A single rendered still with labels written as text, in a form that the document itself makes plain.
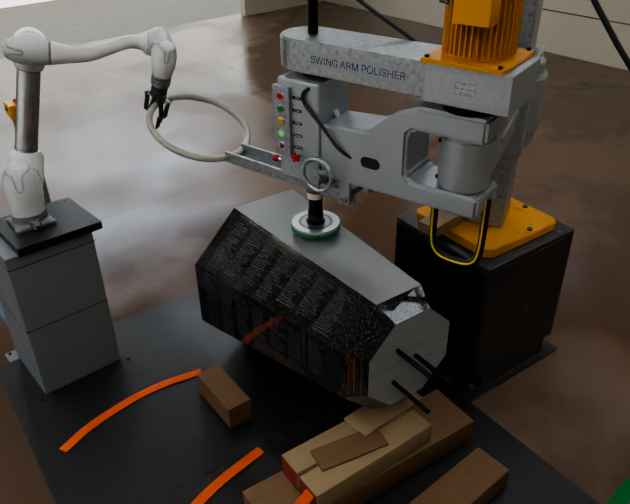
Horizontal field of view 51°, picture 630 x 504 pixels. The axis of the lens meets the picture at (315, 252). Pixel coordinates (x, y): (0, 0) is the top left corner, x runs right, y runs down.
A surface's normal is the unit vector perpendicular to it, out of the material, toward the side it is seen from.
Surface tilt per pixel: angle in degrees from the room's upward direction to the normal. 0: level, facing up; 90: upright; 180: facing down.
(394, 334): 90
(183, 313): 0
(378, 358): 90
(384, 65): 90
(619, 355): 0
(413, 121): 90
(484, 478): 0
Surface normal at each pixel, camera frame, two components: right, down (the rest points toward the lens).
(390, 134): -0.57, 0.44
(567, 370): -0.01, -0.85
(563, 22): -0.76, 0.36
